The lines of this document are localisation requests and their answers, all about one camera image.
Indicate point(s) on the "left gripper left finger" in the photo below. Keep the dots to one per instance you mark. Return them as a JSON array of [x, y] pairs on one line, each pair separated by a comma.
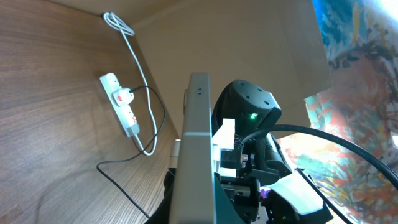
[[161, 215]]

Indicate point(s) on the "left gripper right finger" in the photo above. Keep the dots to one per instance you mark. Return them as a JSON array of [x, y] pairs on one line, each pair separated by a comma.
[[231, 195]]

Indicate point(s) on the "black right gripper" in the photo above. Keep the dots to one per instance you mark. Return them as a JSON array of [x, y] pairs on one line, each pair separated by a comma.
[[254, 210]]

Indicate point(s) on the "blue screen Galaxy smartphone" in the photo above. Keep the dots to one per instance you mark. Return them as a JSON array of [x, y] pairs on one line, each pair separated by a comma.
[[193, 199]]

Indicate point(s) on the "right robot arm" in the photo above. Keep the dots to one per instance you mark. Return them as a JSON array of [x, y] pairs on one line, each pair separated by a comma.
[[259, 161]]

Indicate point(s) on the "white USB plug adapter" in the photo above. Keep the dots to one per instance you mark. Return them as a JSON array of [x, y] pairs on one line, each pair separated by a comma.
[[123, 96]]

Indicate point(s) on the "white power strip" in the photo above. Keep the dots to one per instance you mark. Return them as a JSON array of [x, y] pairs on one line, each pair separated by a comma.
[[125, 115]]

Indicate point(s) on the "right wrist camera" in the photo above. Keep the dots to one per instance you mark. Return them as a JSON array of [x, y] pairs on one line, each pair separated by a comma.
[[223, 140]]

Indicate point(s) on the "colourful painted wall art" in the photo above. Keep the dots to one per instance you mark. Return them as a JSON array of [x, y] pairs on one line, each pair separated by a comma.
[[360, 39]]

